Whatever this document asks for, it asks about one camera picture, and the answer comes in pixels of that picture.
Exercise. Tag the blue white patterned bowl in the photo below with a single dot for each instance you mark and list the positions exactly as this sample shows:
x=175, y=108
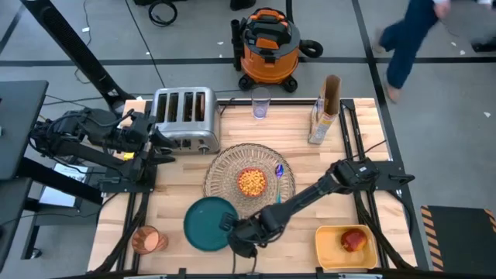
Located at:
x=238, y=182

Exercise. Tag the Panda Puffs cereal box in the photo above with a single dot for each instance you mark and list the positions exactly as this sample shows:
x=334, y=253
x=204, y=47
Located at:
x=321, y=128

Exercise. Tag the iridescent purple blue spoon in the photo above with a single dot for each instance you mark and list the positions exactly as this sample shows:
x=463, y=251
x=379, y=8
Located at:
x=279, y=170

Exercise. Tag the black desk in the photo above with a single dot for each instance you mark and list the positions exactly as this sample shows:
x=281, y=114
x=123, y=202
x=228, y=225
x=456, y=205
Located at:
x=19, y=124

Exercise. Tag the person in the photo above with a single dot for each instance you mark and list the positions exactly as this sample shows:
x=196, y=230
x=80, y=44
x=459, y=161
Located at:
x=407, y=38

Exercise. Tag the yellow plastic tray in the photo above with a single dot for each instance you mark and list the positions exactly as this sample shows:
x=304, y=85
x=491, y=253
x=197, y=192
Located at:
x=329, y=248

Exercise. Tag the yellow tag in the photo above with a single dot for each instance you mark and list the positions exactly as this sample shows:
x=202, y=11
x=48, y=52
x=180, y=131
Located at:
x=128, y=156

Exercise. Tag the silver four-slot toaster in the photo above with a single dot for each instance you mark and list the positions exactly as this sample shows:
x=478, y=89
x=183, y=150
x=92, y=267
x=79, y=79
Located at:
x=182, y=131

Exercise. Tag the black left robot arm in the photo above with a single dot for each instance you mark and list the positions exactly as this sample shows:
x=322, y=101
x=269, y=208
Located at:
x=89, y=128

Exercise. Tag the black table frame rails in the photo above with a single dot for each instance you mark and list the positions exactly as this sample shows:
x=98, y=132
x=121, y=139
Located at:
x=350, y=128

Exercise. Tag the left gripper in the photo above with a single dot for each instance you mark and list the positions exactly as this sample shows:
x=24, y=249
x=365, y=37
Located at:
x=141, y=143

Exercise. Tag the dark green plate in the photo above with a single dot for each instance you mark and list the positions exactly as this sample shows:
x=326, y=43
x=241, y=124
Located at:
x=203, y=224

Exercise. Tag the white paper sheets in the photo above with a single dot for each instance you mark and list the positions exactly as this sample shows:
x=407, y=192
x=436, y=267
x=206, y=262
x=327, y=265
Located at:
x=58, y=197

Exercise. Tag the round woven straw placemat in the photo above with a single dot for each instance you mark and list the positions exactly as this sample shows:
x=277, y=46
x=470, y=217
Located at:
x=224, y=170

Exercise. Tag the black yellow striped mat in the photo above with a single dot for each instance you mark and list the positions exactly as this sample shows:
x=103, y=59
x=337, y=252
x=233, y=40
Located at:
x=461, y=240

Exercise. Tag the black stand leg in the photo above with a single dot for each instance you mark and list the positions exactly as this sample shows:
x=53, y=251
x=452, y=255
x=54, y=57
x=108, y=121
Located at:
x=69, y=42

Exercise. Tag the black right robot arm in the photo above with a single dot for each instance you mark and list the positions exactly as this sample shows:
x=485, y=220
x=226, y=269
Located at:
x=302, y=195

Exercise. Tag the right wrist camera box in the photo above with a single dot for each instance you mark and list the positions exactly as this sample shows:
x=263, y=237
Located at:
x=246, y=250

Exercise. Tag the yellow cereal puffs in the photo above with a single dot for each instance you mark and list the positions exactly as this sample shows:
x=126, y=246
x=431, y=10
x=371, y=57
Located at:
x=252, y=182

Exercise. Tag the clear drinking glass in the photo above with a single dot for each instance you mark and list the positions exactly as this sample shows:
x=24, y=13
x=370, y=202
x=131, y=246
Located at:
x=260, y=110

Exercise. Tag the orange faceted cup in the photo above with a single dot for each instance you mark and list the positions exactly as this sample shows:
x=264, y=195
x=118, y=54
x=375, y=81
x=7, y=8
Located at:
x=149, y=240

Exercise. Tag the red yellow apple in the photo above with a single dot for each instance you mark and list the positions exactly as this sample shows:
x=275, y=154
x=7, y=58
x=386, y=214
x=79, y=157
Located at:
x=353, y=240

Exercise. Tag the toast slice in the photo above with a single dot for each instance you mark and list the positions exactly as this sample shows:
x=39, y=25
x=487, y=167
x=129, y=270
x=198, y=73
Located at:
x=200, y=106

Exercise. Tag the orange black shop vacuum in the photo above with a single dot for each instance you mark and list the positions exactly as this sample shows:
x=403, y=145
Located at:
x=267, y=62

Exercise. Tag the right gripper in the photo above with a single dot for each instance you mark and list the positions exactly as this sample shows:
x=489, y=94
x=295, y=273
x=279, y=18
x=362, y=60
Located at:
x=248, y=230

